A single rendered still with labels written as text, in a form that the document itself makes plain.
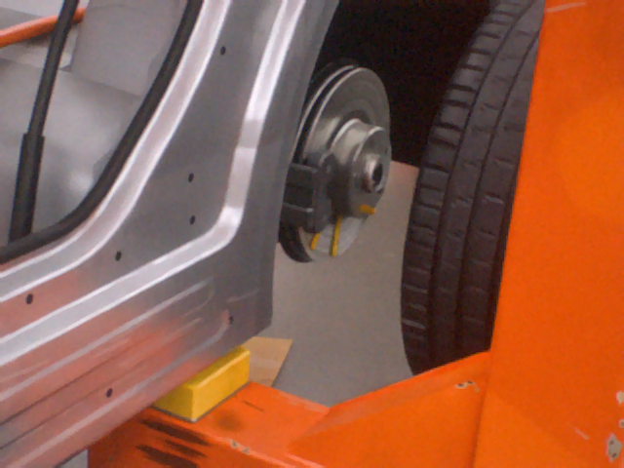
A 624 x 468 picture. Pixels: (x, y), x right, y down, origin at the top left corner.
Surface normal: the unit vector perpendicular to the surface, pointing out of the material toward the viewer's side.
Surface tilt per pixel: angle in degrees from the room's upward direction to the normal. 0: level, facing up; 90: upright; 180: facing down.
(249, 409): 0
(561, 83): 90
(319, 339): 0
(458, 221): 79
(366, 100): 90
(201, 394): 90
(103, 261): 90
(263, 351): 2
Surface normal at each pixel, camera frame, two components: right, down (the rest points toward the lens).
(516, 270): -0.47, 0.28
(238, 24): 0.87, 0.25
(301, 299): 0.09, -0.93
